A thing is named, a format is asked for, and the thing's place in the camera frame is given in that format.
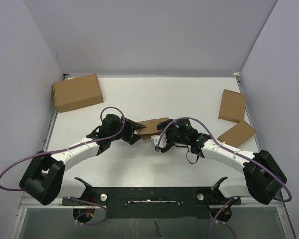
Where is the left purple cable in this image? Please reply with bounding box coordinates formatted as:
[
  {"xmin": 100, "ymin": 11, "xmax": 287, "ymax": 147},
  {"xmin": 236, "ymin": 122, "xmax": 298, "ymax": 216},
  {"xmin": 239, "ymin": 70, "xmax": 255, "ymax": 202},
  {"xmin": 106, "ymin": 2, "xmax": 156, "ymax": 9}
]
[{"xmin": 0, "ymin": 106, "xmax": 127, "ymax": 226}]

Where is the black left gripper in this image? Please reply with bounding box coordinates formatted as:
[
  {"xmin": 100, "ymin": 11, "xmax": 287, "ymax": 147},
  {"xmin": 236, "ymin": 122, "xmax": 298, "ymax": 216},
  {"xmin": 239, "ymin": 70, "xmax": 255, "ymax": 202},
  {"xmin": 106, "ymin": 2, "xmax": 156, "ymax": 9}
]
[{"xmin": 109, "ymin": 117, "xmax": 145, "ymax": 143}]

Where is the purple cable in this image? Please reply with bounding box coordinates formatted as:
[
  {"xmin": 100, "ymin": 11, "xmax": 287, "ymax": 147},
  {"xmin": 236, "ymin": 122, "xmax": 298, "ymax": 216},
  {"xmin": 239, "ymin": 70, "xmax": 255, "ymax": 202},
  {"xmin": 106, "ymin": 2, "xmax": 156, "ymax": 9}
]
[
  {"xmin": 0, "ymin": 106, "xmax": 127, "ymax": 226},
  {"xmin": 156, "ymin": 117, "xmax": 292, "ymax": 239}
]

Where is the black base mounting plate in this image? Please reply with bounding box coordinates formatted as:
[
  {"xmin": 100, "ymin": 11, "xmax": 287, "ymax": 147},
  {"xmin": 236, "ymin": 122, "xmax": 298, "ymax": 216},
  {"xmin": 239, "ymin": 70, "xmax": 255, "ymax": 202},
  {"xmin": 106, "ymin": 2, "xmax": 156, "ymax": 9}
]
[{"xmin": 62, "ymin": 187, "xmax": 228, "ymax": 219}]

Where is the cardboard box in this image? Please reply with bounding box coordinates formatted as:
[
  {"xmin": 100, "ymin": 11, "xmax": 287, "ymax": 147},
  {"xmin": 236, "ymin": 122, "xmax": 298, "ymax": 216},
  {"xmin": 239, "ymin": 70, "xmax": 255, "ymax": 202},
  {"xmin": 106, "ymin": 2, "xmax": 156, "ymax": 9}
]
[
  {"xmin": 218, "ymin": 121, "xmax": 256, "ymax": 148},
  {"xmin": 53, "ymin": 74, "xmax": 104, "ymax": 113},
  {"xmin": 136, "ymin": 117, "xmax": 169, "ymax": 140},
  {"xmin": 218, "ymin": 89, "xmax": 247, "ymax": 123}
]

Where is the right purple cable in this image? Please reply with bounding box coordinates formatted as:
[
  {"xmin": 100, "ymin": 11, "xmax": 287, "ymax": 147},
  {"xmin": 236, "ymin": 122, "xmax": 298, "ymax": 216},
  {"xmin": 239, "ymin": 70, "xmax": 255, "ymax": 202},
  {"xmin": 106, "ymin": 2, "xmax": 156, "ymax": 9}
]
[{"xmin": 156, "ymin": 117, "xmax": 292, "ymax": 239}]

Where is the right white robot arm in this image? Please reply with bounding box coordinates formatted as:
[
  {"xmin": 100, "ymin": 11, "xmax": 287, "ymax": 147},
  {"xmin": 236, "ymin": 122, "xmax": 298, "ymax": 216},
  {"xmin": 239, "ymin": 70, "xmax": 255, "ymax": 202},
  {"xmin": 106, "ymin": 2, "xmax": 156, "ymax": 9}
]
[{"xmin": 151, "ymin": 117, "xmax": 292, "ymax": 205}]

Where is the aluminium table frame rail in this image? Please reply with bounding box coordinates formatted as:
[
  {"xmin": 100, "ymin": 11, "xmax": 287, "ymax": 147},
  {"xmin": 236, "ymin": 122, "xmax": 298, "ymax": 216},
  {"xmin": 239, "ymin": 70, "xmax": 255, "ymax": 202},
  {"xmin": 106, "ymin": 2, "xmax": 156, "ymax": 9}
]
[{"xmin": 19, "ymin": 77, "xmax": 287, "ymax": 238}]

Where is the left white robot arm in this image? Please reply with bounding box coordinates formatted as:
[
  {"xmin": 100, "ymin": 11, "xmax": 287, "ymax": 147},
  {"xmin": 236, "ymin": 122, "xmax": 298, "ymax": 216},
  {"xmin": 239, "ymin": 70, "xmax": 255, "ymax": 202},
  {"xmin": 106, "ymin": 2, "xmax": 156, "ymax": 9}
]
[{"xmin": 19, "ymin": 114, "xmax": 145, "ymax": 205}]

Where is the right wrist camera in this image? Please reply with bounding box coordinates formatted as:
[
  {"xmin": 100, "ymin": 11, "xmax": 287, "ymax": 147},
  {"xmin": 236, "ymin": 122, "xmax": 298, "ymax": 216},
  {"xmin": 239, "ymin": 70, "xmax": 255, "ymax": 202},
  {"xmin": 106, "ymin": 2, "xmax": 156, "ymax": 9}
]
[{"xmin": 150, "ymin": 134, "xmax": 167, "ymax": 151}]

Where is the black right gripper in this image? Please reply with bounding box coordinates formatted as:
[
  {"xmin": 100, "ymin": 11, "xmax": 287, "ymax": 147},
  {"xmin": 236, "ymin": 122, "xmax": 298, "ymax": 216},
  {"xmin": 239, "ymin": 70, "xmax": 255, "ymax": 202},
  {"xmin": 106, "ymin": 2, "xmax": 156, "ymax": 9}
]
[{"xmin": 158, "ymin": 120, "xmax": 188, "ymax": 152}]

